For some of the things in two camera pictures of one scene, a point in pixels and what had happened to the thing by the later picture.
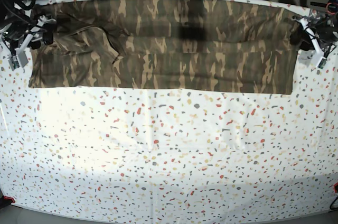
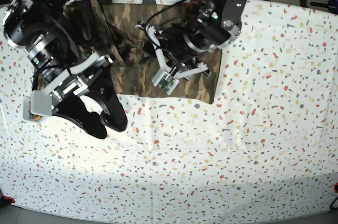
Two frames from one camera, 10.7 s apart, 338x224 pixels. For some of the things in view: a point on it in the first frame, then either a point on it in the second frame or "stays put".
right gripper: x=18 y=35 → x=71 y=75
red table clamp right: x=334 y=185 stays put
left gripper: x=325 y=30 → x=180 y=44
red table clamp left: x=9 y=197 stays put
